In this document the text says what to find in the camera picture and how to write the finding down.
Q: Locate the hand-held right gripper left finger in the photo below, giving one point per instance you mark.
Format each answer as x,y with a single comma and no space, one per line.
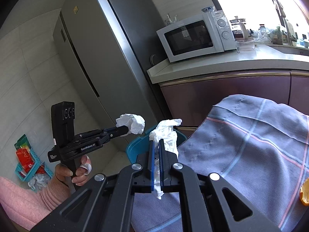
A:
152,174

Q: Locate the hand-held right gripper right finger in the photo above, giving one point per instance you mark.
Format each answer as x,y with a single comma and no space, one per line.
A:
161,174

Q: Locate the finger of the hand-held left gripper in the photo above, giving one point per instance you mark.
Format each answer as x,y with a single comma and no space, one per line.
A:
120,132
113,128

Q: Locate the teal waste bin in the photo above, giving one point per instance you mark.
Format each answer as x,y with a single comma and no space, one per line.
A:
135,148

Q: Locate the long white tissue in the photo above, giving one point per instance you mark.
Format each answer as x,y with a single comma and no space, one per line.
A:
166,135

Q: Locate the orange peel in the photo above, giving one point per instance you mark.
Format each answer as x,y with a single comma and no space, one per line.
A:
304,194

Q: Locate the person's left hand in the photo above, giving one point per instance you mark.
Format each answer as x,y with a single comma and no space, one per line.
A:
62,171

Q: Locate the green snack packet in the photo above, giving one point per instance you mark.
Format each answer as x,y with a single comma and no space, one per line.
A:
21,141

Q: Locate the small teal floor basket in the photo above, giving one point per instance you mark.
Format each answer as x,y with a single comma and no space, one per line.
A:
47,174

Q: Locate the red snack packet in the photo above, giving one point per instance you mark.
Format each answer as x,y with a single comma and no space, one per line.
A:
24,159

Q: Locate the large teal floor basket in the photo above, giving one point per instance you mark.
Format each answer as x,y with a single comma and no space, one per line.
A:
33,171

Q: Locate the white plastic bag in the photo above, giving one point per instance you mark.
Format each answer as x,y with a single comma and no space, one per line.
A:
38,183

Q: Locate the grey refrigerator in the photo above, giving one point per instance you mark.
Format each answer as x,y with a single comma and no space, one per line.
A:
96,53

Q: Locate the round grey disc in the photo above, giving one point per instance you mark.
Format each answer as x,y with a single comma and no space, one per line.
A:
154,59

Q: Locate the checked grey tablecloth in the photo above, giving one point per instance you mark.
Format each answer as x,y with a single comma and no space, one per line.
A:
241,149

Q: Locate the kitchen counter with purple cabinets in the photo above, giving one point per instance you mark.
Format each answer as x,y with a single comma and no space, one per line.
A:
217,91

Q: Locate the white microwave oven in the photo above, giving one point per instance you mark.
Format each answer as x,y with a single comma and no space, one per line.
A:
188,38

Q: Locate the small white figurine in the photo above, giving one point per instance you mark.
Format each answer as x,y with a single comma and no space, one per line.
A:
171,20

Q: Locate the blue patterned bowl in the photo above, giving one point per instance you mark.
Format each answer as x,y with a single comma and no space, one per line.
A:
208,9

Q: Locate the glass bowl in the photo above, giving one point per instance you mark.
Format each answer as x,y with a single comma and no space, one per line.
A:
245,45

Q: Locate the glass kettle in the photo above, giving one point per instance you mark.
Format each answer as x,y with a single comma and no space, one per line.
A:
239,29

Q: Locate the clear plastic bags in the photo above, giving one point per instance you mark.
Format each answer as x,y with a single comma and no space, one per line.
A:
260,35

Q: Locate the dark green jar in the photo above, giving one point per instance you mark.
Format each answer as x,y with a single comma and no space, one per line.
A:
277,36

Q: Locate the metal kitchen faucet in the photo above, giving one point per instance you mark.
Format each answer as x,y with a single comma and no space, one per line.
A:
288,32

